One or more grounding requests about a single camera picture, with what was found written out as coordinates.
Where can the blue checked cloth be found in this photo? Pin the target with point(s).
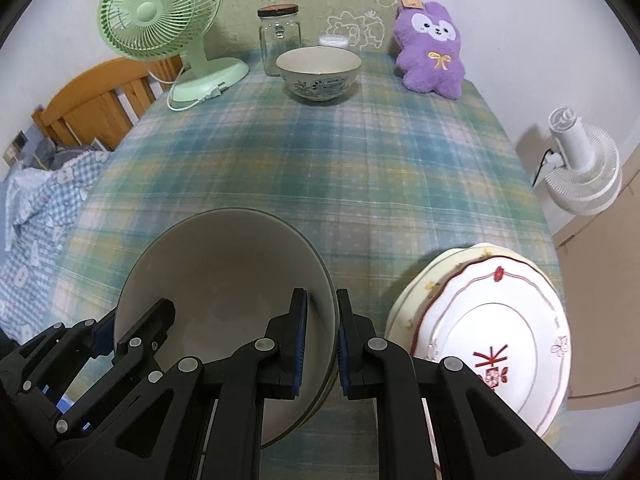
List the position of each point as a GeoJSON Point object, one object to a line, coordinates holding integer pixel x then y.
{"type": "Point", "coordinates": [35, 240]}

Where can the white standing fan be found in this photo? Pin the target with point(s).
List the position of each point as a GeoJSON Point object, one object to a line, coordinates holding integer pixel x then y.
{"type": "Point", "coordinates": [580, 160]}

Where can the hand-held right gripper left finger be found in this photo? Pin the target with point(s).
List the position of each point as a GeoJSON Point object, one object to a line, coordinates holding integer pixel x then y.
{"type": "Point", "coordinates": [300, 340]}

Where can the glass jar with dark lid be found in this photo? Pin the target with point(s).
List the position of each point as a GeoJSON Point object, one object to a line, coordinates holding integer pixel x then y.
{"type": "Point", "coordinates": [275, 45]}

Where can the wooden chair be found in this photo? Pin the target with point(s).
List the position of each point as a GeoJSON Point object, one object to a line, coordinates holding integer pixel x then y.
{"type": "Point", "coordinates": [85, 100]}

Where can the white red-rimmed plate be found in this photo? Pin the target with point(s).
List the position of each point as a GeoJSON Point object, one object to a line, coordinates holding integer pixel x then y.
{"type": "Point", "coordinates": [500, 310]}

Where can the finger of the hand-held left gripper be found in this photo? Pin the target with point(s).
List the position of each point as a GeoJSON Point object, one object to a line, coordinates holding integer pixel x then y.
{"type": "Point", "coordinates": [145, 330]}
{"type": "Point", "coordinates": [102, 335]}

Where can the green desk fan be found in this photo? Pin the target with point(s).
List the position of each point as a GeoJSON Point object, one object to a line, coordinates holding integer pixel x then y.
{"type": "Point", "coordinates": [150, 10]}

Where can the wall socket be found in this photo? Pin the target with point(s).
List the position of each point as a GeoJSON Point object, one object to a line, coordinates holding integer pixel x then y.
{"type": "Point", "coordinates": [17, 142]}

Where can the purple plush toy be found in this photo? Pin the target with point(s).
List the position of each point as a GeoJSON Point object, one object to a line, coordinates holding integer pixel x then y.
{"type": "Point", "coordinates": [430, 70]}

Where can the round yellow floral plate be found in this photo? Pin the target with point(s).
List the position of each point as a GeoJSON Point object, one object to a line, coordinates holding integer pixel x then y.
{"type": "Point", "coordinates": [397, 317]}

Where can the cotton swab container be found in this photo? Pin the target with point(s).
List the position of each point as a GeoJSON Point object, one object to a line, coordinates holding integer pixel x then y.
{"type": "Point", "coordinates": [334, 41]}

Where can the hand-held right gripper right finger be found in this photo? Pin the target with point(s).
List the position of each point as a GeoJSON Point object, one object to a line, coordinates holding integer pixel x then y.
{"type": "Point", "coordinates": [342, 355]}

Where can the grey cloth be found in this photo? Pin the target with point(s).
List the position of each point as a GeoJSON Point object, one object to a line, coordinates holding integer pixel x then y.
{"type": "Point", "coordinates": [55, 157]}

